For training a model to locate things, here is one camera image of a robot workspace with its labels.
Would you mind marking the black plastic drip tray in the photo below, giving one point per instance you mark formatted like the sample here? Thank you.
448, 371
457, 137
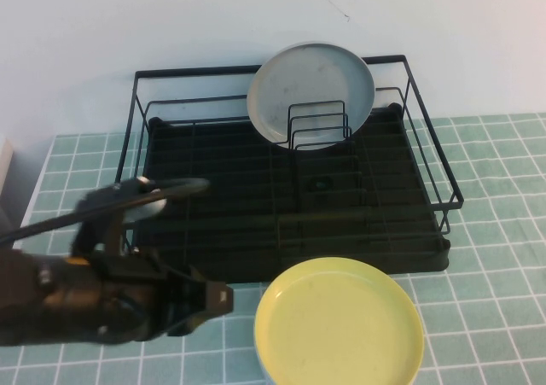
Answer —
239, 257

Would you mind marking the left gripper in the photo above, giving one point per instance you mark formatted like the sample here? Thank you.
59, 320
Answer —
136, 299

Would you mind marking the light blue plate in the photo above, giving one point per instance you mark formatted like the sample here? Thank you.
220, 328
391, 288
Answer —
262, 370

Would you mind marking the grey plate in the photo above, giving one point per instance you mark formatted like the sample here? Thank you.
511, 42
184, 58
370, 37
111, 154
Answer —
307, 77

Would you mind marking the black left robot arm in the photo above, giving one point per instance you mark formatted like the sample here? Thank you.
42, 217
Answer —
38, 299

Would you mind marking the green checkered tablecloth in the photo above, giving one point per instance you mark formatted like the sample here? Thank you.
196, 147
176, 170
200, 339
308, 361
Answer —
490, 240

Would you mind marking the yellow plate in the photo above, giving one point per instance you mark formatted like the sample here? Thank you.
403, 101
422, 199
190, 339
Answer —
337, 325

